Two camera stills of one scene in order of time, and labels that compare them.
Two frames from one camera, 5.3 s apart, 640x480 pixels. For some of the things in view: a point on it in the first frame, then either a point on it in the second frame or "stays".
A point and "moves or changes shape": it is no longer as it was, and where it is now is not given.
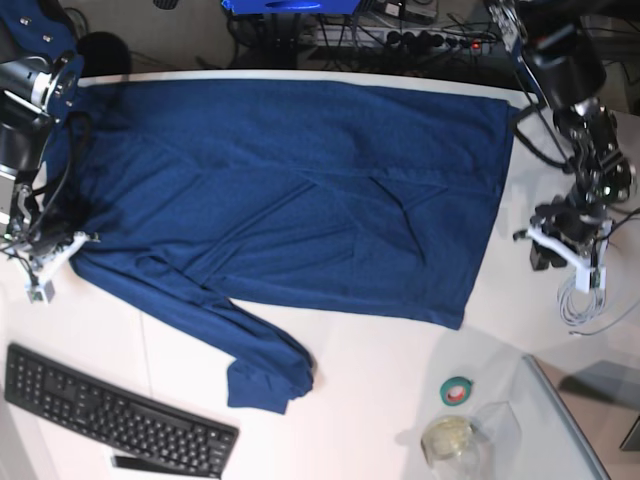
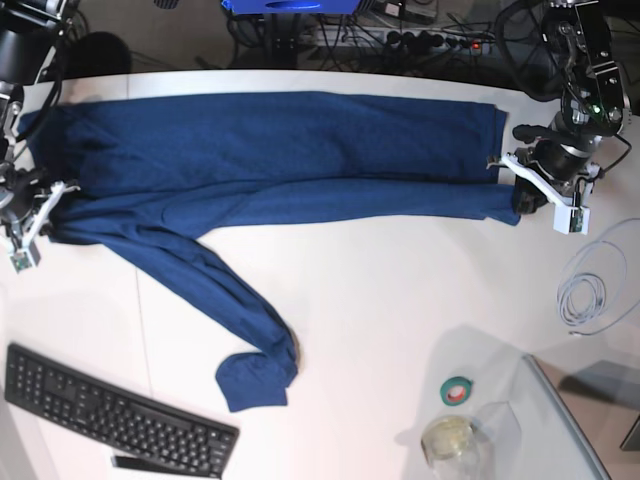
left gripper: [57, 221] to [26, 185]
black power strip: [419, 38] stays
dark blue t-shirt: [218, 198] moves or changes shape
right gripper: [569, 220] to [563, 155]
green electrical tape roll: [455, 391] stays
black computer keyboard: [118, 422] stays
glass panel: [602, 398] stays
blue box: [294, 7] stays
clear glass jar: [452, 447] stays
